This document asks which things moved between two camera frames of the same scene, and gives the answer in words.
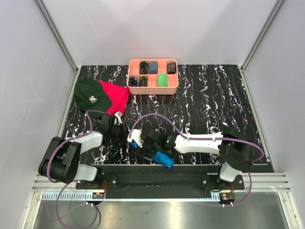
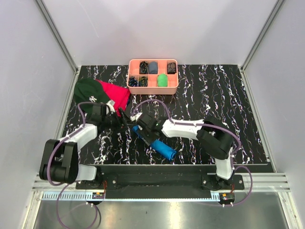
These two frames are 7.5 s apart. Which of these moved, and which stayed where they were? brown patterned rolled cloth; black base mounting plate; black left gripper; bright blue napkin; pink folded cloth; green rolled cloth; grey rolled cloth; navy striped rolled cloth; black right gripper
Moved: bright blue napkin; black left gripper; black right gripper
Stayed: pink folded cloth; navy striped rolled cloth; green rolled cloth; black base mounting plate; grey rolled cloth; brown patterned rolled cloth
